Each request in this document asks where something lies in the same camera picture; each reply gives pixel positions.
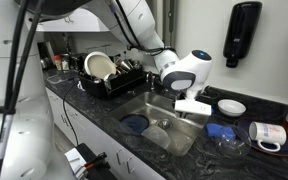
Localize steel kettle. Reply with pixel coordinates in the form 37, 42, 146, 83
39, 57, 52, 70

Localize dark blue saucer plate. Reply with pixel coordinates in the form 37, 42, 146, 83
233, 117, 288, 157

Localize thin black cable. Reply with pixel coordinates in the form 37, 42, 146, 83
62, 79, 80, 147

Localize thick black robot cable bundle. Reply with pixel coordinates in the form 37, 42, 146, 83
0, 0, 48, 180

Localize blue sponge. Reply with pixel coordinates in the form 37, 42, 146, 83
205, 122, 237, 141

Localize black dish rack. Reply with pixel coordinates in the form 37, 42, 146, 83
77, 63, 145, 99

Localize white mug with print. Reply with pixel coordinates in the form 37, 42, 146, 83
248, 121, 288, 153

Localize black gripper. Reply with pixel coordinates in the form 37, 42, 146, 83
178, 112, 202, 120

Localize large white plate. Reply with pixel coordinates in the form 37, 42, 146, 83
83, 50, 117, 81

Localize white shallow bowl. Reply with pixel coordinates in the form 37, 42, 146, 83
217, 98, 247, 118

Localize clear glass bowl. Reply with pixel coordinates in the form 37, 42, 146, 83
197, 124, 252, 159

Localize dark blue plate in basin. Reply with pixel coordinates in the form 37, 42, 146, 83
119, 113, 150, 134

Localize black wall soap dispenser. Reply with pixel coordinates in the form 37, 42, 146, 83
222, 1, 263, 69

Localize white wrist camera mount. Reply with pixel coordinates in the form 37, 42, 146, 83
173, 99, 213, 117

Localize clear flat plastic lid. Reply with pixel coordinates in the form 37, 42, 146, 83
46, 74, 70, 85

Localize metal sink drain strainer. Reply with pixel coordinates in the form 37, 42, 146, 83
156, 118, 174, 131

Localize black device with red pen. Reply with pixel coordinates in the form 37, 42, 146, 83
64, 142, 119, 180

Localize clear plastic container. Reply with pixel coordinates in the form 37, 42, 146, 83
140, 124, 172, 150

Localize small chrome tap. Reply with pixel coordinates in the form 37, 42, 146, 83
145, 70, 157, 93

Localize stainless steel sink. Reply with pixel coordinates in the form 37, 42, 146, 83
109, 91, 211, 157

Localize steel cups in rack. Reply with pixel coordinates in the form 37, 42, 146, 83
115, 58, 142, 75

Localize white cabinet with drawers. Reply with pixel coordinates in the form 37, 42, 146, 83
45, 87, 167, 180

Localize glass jar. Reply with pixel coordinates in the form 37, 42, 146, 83
60, 54, 71, 72

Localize spice jar red cap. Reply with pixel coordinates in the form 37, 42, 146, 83
53, 54, 63, 72

